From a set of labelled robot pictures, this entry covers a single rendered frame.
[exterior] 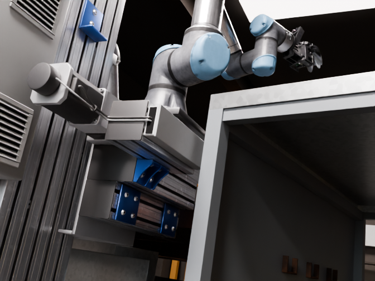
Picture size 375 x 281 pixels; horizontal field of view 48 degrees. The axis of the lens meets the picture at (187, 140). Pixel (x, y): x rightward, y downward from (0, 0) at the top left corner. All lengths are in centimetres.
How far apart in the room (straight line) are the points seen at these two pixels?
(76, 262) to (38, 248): 59
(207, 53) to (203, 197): 40
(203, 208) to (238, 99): 26
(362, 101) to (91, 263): 109
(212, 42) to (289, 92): 32
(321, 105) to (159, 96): 50
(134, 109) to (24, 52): 26
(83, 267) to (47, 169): 64
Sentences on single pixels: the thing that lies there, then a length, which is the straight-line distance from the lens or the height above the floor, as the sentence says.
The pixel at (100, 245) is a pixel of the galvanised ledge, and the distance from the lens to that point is 133.
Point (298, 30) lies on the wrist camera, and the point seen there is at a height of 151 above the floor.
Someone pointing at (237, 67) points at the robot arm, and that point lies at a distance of 146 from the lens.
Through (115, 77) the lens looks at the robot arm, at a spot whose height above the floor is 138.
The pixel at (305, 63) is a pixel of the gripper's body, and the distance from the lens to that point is 157.
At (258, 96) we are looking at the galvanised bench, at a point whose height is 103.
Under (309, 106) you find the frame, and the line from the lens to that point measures 90.
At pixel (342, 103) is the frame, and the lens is 88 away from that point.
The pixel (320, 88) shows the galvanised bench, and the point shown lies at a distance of 91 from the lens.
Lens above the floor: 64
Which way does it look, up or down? 17 degrees up
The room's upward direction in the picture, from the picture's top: 9 degrees clockwise
